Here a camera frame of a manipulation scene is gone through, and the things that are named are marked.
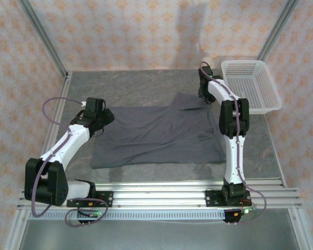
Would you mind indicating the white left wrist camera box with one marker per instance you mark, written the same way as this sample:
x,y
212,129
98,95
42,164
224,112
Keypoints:
x,y
83,104

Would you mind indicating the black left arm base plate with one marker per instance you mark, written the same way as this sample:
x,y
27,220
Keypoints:
x,y
107,199

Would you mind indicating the small circuit board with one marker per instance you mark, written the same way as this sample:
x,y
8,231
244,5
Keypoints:
x,y
246,210
90,214

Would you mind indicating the white perforated plastic basket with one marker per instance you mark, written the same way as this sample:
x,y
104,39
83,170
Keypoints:
x,y
258,88

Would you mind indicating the aluminium mounting rail beam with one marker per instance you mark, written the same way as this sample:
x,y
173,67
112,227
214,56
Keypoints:
x,y
159,195

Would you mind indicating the grey t-shirt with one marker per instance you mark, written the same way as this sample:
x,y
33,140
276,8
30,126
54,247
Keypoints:
x,y
156,135

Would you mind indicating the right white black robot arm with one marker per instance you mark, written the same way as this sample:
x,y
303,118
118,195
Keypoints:
x,y
230,156

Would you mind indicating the aluminium frame post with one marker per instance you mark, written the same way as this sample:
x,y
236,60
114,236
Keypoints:
x,y
277,30
44,36

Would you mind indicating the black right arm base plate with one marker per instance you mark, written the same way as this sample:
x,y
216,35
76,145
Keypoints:
x,y
214,198

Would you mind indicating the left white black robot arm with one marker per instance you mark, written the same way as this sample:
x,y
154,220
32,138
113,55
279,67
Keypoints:
x,y
67,145

